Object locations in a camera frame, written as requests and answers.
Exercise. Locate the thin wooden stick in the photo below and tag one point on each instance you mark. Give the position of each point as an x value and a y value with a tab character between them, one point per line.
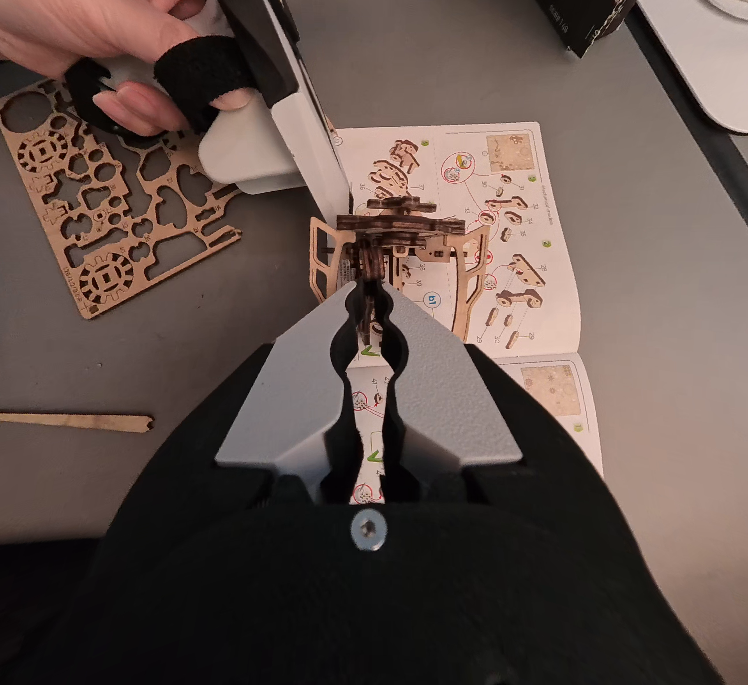
76	422

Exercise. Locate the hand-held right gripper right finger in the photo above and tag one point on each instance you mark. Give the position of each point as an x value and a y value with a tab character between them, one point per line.
456	404

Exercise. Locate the laser-cut wooden parts sheet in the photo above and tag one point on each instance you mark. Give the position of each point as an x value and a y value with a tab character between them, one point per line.
87	302

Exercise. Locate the white stand base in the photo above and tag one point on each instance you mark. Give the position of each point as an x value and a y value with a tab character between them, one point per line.
701	54

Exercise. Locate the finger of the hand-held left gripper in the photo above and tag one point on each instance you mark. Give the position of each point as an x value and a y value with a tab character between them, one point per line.
318	153

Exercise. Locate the wooden mechanical model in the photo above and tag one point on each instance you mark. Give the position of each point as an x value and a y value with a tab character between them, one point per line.
403	223

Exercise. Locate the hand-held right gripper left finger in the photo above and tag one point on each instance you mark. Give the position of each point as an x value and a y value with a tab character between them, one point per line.
280	404

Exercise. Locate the illustrated instruction booklet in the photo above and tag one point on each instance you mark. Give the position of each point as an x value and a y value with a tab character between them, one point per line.
526	299

